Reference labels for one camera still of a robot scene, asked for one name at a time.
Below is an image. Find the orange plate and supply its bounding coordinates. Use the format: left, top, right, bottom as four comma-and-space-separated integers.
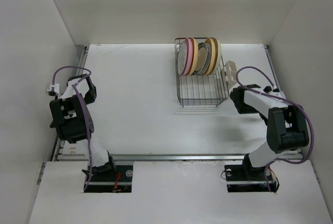
204, 37, 218, 75

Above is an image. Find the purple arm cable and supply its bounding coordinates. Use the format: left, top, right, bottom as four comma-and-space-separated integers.
52, 67, 95, 191
236, 65, 315, 192

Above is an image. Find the tan plate beside pink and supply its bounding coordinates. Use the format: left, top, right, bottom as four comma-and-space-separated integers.
187, 38, 198, 75

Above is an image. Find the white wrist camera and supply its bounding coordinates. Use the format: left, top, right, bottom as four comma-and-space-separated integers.
263, 86, 285, 98
46, 83, 60, 97

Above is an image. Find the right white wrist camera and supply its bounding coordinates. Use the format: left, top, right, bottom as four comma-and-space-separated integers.
263, 86, 285, 98

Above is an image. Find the grey rimmed plate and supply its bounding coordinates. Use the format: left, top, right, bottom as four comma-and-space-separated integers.
194, 42, 211, 75

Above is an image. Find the wire dish rack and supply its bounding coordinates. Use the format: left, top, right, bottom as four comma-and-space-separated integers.
174, 37, 229, 107

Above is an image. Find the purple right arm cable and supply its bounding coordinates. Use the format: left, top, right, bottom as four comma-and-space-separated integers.
236, 65, 315, 192

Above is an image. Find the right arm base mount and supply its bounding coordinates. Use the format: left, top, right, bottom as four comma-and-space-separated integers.
221, 164, 280, 193

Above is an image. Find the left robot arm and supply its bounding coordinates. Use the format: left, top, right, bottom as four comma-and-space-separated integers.
49, 74, 117, 181

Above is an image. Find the white cutlery holder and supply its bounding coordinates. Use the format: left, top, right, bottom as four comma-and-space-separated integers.
222, 60, 238, 91

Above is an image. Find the aluminium frame rail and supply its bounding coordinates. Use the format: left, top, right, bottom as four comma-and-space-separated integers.
49, 44, 305, 162

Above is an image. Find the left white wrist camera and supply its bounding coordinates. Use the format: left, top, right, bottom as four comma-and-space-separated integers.
46, 83, 60, 97

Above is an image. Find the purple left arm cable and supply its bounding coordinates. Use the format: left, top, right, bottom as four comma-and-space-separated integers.
52, 67, 95, 191

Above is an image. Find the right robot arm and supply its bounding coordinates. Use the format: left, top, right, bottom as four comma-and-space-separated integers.
230, 84, 310, 179

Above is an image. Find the white patterned plate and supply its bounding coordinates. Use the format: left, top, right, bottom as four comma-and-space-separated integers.
177, 41, 188, 75

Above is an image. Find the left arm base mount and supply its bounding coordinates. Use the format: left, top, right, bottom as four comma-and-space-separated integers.
83, 165, 134, 193

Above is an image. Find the cream plate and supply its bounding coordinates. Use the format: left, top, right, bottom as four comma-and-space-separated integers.
212, 37, 222, 74

